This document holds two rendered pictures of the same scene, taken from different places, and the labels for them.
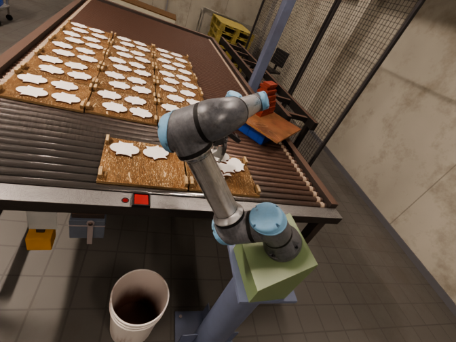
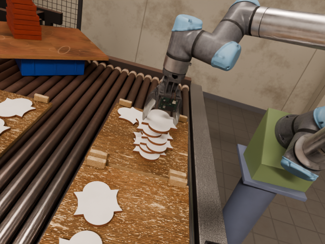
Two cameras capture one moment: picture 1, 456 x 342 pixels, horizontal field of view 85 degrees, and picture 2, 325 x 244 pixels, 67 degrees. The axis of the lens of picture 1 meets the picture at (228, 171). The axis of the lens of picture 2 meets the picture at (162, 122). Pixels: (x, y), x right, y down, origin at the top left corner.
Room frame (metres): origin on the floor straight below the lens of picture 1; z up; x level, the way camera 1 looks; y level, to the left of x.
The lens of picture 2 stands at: (0.82, 0.76, 1.50)
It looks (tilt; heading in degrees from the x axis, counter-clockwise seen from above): 31 degrees down; 295
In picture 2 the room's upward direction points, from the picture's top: 16 degrees clockwise
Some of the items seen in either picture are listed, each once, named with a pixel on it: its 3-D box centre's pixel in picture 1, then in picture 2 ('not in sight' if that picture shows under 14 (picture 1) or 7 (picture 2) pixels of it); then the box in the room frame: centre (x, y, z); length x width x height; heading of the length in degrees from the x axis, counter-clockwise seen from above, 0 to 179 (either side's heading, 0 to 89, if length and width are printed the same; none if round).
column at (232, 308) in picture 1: (227, 313); (232, 225); (0.73, -0.32, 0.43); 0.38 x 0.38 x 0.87; 24
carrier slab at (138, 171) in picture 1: (145, 163); (123, 230); (1.00, 0.41, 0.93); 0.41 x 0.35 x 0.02; 119
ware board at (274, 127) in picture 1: (265, 119); (47, 40); (2.02, -0.11, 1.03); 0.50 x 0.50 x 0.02; 68
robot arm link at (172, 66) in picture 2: not in sight; (177, 64); (1.12, 0.11, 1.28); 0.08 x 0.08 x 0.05
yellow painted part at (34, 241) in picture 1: (39, 226); not in sight; (0.57, 0.62, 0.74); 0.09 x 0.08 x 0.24; 119
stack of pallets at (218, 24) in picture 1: (226, 43); not in sight; (7.80, 1.56, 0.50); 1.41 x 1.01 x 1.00; 26
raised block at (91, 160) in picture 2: not in sight; (96, 161); (1.21, 0.30, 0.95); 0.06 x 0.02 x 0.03; 29
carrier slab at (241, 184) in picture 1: (220, 172); (145, 137); (1.20, 0.04, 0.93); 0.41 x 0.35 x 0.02; 118
